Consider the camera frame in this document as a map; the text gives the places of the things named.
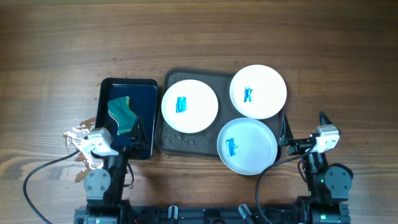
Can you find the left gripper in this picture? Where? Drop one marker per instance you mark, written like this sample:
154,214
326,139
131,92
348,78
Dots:
135,151

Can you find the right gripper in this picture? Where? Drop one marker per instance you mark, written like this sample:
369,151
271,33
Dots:
298,145

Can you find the green yellow sponge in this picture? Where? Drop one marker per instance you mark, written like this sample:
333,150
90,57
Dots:
120,111

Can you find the white plate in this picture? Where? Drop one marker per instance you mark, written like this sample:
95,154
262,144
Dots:
258,91
246,146
189,106

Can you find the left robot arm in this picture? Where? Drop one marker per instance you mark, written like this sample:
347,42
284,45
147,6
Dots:
104,186

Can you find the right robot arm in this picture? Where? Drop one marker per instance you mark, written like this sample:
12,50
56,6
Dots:
328,184

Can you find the black water tray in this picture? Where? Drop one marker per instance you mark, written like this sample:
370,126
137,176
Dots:
143,102

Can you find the dark brown serving tray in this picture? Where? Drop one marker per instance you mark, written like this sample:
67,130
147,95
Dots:
204,142

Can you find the white plate bottom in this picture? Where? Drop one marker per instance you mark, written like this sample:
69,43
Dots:
246,146

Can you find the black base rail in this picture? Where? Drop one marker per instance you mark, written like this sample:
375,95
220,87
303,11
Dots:
283,213

